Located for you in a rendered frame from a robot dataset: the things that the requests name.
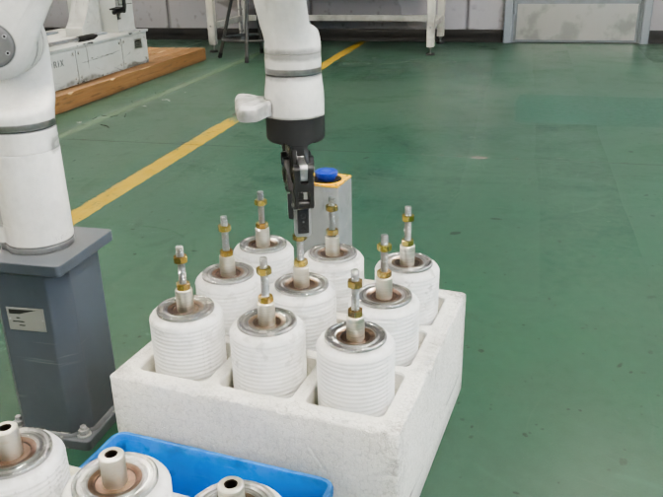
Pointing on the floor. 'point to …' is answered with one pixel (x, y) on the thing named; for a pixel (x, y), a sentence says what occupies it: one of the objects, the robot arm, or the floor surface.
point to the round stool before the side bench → (242, 34)
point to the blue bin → (215, 467)
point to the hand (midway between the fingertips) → (299, 217)
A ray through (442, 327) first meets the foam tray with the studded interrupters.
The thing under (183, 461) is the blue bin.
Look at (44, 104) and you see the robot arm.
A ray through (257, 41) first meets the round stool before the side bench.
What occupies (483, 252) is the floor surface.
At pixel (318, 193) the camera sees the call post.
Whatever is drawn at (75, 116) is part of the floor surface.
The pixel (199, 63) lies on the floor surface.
